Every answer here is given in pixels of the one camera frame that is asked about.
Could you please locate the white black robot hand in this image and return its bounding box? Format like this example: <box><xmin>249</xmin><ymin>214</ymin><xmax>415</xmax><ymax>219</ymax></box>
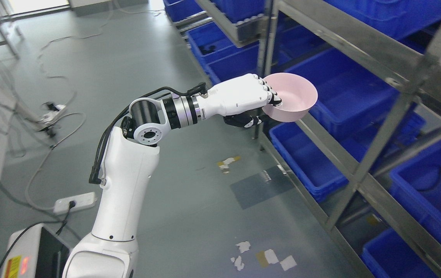
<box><xmin>195</xmin><ymin>73</ymin><xmax>282</xmax><ymax>128</ymax></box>

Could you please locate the pink ikea bowl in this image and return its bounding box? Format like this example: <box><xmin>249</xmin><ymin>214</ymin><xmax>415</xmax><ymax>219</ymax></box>
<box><xmin>262</xmin><ymin>73</ymin><xmax>318</xmax><ymax>122</ymax></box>

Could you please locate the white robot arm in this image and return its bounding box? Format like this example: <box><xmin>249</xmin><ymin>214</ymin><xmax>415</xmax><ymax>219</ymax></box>
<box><xmin>62</xmin><ymin>83</ymin><xmax>207</xmax><ymax>278</ymax></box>

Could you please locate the stainless steel shelf rack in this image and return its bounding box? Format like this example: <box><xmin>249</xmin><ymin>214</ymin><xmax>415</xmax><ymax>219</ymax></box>
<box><xmin>195</xmin><ymin>0</ymin><xmax>441</xmax><ymax>278</ymax></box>

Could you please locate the white power strip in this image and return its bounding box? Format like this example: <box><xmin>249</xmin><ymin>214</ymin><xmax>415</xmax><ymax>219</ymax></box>
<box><xmin>53</xmin><ymin>192</ymin><xmax>98</xmax><ymax>215</ymax></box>

